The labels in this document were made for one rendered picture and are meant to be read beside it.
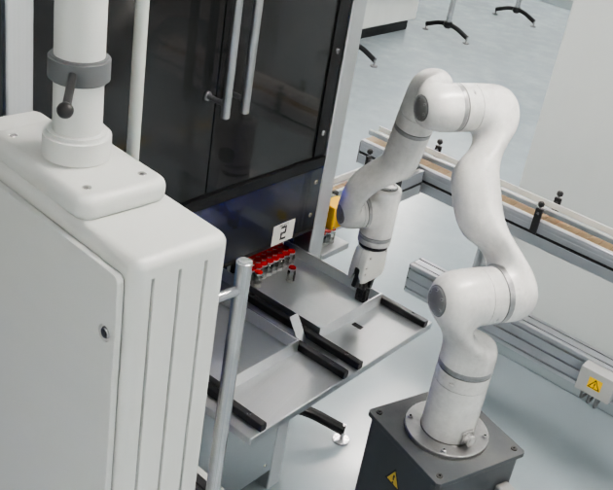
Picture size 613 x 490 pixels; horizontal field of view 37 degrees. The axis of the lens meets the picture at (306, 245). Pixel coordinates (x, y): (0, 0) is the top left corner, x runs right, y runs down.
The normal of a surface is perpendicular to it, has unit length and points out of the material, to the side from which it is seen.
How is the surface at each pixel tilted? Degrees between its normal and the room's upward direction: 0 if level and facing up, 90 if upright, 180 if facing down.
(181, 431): 90
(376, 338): 0
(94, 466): 90
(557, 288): 90
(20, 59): 90
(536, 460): 0
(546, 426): 0
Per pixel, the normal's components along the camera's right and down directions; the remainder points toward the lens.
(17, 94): 0.75, 0.42
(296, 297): 0.15, -0.86
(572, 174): -0.64, 0.29
